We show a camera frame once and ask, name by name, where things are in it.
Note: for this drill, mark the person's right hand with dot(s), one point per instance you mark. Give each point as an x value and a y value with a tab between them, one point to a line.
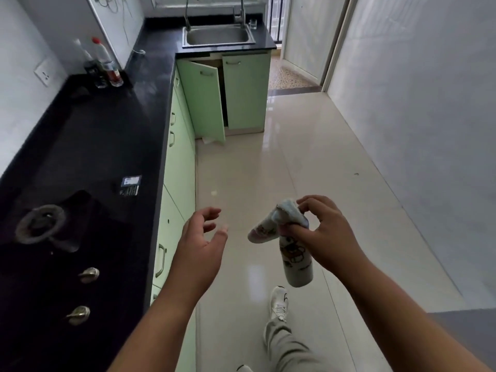
333	240

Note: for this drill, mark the person's left hand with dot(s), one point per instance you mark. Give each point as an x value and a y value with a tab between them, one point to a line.
193	259

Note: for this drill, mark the person's left thumb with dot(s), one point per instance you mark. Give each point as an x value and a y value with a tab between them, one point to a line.
221	238

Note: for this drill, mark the person's right thumb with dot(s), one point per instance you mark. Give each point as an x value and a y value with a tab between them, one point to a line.
292	233

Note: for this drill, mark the white cartoon print sock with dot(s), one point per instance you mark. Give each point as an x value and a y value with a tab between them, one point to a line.
297	263
263	230

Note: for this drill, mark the person's left forearm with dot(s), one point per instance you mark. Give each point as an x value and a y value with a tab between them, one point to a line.
159	329

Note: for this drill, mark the person's right forearm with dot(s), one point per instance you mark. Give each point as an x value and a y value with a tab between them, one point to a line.
391	317

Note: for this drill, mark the white sneaker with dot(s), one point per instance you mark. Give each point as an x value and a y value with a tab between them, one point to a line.
244	368
279	304

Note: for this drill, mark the green base cabinet row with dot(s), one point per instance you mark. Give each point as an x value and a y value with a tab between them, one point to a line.
178	170

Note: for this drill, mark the grey trouser leg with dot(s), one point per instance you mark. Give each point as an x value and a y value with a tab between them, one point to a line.
286	348

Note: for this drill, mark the silver stove knob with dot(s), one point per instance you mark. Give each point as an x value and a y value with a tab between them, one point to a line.
89	275
78	316

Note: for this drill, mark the open green cabinet door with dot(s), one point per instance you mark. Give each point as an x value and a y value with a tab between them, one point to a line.
203	100

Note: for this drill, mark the closed green cabinet door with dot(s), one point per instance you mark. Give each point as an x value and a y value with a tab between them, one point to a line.
248	92

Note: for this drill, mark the black glass gas stove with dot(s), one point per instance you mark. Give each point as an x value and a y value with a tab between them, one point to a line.
46	290

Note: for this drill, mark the round metal stove burner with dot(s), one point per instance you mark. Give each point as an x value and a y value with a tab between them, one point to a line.
38	225

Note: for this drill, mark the white door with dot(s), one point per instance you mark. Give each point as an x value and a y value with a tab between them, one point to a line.
310	34

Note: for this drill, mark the stainless steel sink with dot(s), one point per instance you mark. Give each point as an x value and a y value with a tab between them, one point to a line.
219	35

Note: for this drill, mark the red cap sauce bottle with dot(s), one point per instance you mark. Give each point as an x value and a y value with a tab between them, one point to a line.
108	61

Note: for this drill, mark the clear drinking glass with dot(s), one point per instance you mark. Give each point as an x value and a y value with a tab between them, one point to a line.
253	24

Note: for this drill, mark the black window grille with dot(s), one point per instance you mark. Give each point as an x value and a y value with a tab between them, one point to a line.
276	19

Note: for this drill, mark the white cap dark bottle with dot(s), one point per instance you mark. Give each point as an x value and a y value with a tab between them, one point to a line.
90	65

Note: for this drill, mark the thin gooseneck faucet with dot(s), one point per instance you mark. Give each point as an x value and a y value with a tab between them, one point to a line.
187	15

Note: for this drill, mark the chrome kitchen faucet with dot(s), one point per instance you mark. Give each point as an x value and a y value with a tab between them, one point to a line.
241	13

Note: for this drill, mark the white wall socket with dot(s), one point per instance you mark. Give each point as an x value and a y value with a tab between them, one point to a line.
43	72

